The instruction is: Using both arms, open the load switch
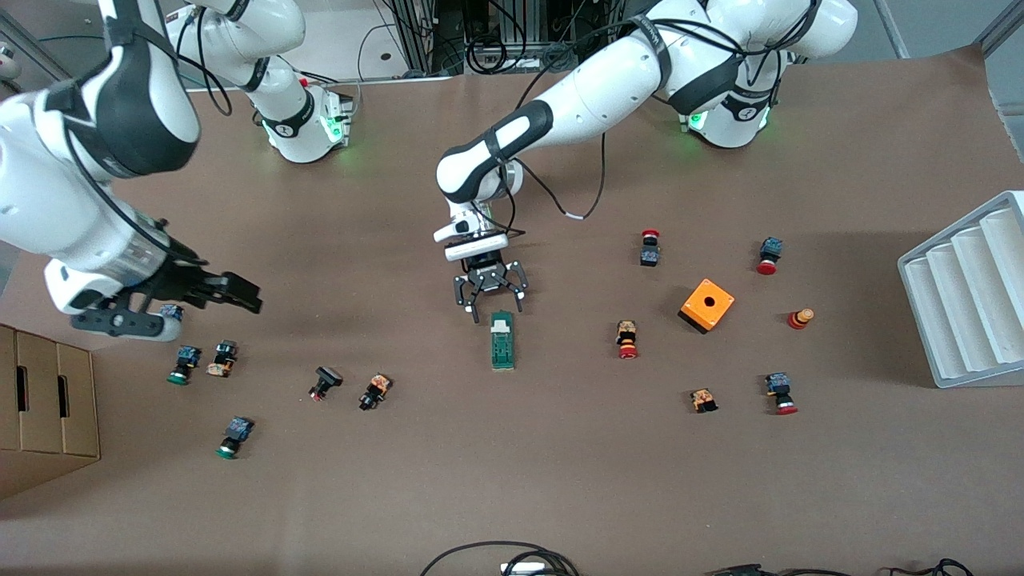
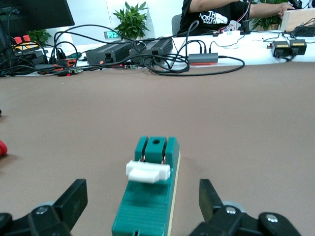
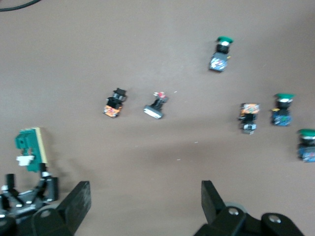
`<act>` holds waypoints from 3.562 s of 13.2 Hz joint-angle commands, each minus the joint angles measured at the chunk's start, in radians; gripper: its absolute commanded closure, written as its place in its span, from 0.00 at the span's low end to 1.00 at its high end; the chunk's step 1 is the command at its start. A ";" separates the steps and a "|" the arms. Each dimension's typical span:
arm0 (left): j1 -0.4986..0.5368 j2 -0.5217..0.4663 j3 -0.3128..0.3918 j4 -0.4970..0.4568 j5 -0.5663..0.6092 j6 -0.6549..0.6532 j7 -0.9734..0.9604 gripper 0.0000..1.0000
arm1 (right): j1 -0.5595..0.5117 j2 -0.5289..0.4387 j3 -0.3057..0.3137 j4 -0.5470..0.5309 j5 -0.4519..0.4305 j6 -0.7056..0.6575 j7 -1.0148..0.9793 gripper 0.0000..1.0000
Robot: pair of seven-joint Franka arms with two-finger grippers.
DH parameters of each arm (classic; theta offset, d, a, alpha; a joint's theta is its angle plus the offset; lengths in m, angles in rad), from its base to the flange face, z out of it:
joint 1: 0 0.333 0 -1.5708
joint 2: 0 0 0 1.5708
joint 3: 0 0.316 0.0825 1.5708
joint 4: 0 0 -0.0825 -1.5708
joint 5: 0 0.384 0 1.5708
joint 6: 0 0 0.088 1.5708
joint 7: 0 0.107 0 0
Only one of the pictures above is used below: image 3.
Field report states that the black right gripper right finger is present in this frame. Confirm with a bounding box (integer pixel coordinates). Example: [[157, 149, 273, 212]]
[[194, 180, 306, 236]]

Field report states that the black square-head push button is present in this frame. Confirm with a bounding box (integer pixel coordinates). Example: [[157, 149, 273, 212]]
[[143, 91, 169, 120]]

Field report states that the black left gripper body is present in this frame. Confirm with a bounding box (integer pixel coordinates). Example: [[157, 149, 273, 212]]
[[0, 190, 47, 217]]

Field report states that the black looped cable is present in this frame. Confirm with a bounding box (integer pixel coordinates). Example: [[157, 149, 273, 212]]
[[0, 0, 42, 12]]

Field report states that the brown paper table cover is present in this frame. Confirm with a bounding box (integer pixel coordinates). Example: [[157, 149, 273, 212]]
[[0, 0, 315, 236]]

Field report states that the green mushroom push button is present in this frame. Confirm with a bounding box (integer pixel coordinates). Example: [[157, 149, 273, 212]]
[[209, 36, 234, 74], [271, 92, 297, 127], [296, 128, 315, 163]]

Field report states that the black knob switch orange block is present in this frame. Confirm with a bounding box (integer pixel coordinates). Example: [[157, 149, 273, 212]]
[[102, 88, 128, 119]]

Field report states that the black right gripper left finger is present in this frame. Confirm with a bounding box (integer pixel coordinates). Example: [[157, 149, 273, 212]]
[[31, 181, 92, 236]]

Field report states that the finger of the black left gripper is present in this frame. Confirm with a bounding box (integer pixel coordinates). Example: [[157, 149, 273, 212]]
[[36, 164, 59, 201], [1, 174, 19, 197]]

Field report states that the black selector switch orange block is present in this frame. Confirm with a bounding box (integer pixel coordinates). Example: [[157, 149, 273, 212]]
[[237, 102, 261, 135]]

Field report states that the green load switch white handle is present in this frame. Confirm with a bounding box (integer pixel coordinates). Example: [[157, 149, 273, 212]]
[[14, 126, 49, 173]]

